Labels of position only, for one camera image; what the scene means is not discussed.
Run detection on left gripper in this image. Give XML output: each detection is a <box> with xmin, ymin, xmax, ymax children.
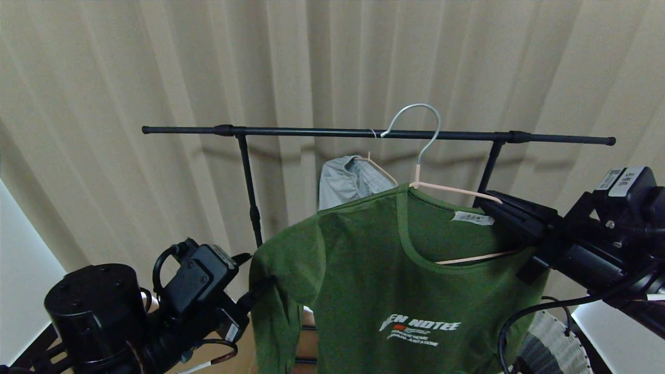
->
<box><xmin>140</xmin><ymin>252</ymin><xmax>277</xmax><ymax>374</ymax></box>

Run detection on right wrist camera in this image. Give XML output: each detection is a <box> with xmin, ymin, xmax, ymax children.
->
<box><xmin>592</xmin><ymin>166</ymin><xmax>658</xmax><ymax>245</ymax></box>

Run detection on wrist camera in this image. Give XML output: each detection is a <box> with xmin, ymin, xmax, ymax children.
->
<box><xmin>165</xmin><ymin>243</ymin><xmax>241</xmax><ymax>315</ymax></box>
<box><xmin>592</xmin><ymin>166</ymin><xmax>658</xmax><ymax>245</ymax></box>

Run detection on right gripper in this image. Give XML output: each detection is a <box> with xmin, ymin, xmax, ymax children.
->
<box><xmin>517</xmin><ymin>192</ymin><xmax>641</xmax><ymax>295</ymax></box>

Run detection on black clothes rack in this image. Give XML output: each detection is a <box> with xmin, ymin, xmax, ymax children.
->
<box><xmin>141</xmin><ymin>124</ymin><xmax>616</xmax><ymax>367</ymax></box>

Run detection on white laundry basket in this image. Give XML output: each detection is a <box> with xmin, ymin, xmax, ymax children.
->
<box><xmin>512</xmin><ymin>309</ymin><xmax>593</xmax><ymax>374</ymax></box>

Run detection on pale grey shorts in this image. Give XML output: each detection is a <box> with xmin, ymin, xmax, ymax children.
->
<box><xmin>318</xmin><ymin>155</ymin><xmax>398</xmax><ymax>211</ymax></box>

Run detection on green garment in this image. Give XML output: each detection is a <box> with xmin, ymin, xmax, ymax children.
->
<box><xmin>248</xmin><ymin>183</ymin><xmax>550</xmax><ymax>374</ymax></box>

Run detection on pink clothes hanger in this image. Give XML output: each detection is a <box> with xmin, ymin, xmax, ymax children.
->
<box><xmin>355</xmin><ymin>129</ymin><xmax>400</xmax><ymax>186</ymax></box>
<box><xmin>380</xmin><ymin>103</ymin><xmax>520</xmax><ymax>265</ymax></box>

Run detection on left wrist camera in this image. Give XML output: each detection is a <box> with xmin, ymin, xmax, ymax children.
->
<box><xmin>165</xmin><ymin>243</ymin><xmax>241</xmax><ymax>315</ymax></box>

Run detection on beige curtain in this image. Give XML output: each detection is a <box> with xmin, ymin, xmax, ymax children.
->
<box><xmin>0</xmin><ymin>0</ymin><xmax>665</xmax><ymax>312</ymax></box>

